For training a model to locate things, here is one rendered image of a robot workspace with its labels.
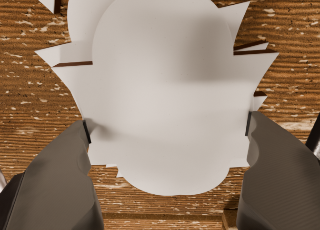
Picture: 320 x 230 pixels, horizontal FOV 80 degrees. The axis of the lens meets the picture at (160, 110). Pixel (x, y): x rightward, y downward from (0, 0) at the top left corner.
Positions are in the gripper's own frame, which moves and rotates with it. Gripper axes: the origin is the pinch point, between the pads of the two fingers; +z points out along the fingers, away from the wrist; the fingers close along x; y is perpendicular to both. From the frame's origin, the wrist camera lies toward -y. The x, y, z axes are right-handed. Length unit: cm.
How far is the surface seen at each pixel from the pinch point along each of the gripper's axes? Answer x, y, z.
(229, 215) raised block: 7.4, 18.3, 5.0
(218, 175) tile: 4.7, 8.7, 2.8
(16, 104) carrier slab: -14.7, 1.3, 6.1
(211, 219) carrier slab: 5.5, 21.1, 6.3
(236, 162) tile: 6.3, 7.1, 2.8
